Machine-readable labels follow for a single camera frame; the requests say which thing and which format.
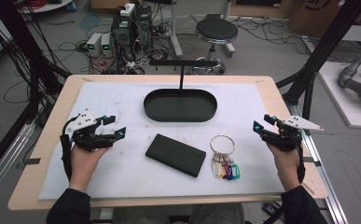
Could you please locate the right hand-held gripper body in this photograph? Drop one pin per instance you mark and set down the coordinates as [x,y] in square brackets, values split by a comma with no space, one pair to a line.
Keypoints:
[288,138]

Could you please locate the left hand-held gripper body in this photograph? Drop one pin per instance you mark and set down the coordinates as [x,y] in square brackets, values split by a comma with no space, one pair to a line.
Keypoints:
[89,140]

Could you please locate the person's left hand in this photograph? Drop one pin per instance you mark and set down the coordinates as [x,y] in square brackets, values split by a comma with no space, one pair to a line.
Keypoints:
[83,165]

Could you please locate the person's right hand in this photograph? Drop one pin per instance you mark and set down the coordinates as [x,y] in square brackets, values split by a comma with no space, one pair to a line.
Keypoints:
[285,168]

